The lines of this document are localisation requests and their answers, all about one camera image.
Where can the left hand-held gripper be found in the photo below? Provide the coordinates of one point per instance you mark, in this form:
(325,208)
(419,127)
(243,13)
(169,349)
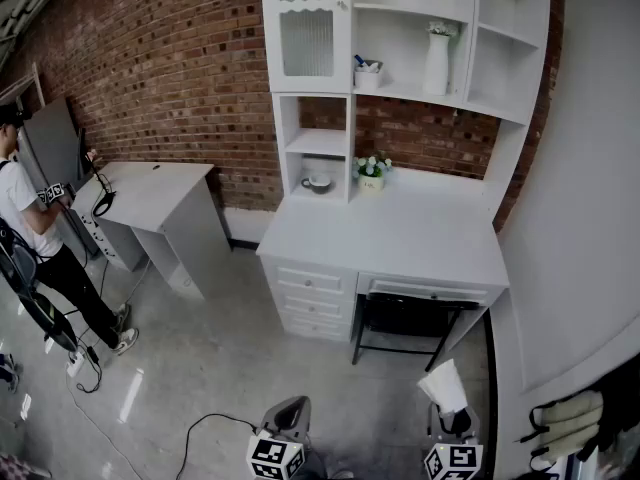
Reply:
(272,455)

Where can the white cloth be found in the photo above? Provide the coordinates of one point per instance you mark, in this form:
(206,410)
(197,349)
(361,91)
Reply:
(445,385)

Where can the black garment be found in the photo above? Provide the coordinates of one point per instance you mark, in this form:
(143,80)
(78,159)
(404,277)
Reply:
(620,408)

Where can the white power strip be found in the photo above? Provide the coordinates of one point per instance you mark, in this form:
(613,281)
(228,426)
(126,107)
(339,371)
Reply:
(76,364)

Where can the white desk with hutch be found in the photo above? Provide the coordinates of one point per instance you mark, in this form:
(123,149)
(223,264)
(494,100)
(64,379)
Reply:
(380,238)

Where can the black equipment stand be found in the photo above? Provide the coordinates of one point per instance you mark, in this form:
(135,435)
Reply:
(22,268)

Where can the grey coffee mug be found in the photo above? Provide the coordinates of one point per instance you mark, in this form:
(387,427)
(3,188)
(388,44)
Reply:
(317,184)

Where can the blue capped pen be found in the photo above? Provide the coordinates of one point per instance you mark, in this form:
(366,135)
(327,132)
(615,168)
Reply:
(359,60)

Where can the ribbed glass cabinet door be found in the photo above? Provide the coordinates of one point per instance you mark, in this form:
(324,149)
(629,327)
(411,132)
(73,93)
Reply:
(306,43)

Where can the grey leaning board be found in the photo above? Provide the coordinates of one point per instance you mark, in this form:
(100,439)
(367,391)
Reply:
(50,143)

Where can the potted blue white flowers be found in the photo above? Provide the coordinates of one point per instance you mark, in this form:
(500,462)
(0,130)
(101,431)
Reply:
(371,175)

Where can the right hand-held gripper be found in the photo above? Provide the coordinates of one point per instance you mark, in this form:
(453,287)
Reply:
(460,460)

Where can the tall white vase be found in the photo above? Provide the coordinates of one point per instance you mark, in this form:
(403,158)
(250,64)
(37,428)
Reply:
(436,65)

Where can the wide white desk drawer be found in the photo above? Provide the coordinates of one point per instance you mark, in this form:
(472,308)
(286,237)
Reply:
(427,292)

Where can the small white desk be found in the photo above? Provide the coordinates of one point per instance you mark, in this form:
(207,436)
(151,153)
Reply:
(150,193)

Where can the white storage box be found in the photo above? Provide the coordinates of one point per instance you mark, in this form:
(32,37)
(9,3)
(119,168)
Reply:
(367,80)

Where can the black chair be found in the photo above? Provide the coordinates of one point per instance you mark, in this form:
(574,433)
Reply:
(405,313)

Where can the person's legs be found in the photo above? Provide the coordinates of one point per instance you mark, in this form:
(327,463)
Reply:
(320,465)

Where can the white flower bunch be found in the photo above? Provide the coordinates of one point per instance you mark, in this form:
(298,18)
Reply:
(442,28)

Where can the crumpled white paper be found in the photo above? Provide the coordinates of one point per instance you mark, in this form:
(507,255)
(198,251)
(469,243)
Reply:
(369,67)

